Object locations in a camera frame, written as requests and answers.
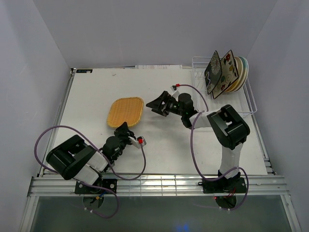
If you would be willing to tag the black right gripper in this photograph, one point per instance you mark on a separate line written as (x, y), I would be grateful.
(165, 97)

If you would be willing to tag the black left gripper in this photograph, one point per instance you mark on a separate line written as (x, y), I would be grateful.
(123, 130)

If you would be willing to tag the yellow woven square mat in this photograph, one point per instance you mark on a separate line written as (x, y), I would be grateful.
(127, 110)

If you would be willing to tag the black floral square plate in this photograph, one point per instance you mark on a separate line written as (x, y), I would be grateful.
(213, 72)

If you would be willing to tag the square floral cream plate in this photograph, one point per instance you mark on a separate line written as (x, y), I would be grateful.
(229, 74)

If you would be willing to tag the cream and yellow round plate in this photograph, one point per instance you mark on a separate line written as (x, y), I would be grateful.
(240, 68)

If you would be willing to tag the cream and blue round plate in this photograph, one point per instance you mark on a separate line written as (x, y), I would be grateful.
(245, 72)

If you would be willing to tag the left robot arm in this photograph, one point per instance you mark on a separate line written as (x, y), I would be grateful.
(74, 159)

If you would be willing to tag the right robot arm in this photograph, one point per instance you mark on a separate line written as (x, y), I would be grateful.
(229, 128)

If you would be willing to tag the papers at table back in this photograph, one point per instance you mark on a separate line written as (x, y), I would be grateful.
(161, 67)

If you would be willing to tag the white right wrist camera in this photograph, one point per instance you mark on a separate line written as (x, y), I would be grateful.
(175, 92)

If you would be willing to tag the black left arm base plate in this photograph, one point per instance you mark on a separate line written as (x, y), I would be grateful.
(104, 186)

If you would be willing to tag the white wire dish rack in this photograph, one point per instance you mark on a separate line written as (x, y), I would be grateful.
(242, 100)

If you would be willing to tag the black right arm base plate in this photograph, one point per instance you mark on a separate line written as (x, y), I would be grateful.
(229, 188)

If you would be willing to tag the aluminium table frame rail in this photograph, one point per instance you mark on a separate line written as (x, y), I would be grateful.
(155, 185)

